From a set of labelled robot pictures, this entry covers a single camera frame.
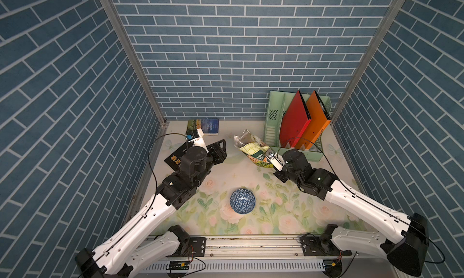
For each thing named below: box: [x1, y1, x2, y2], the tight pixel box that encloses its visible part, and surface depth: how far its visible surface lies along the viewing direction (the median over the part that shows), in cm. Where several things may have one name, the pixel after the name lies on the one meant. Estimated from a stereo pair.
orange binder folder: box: [294, 90, 332, 150], surface depth 88 cm
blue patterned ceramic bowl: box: [229, 187, 257, 215], surface depth 86 cm
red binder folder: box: [279, 90, 312, 149], surface depth 101 cm
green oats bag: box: [233, 129, 274, 169], surface depth 72 cm
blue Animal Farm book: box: [201, 118, 220, 136], surface depth 119 cm
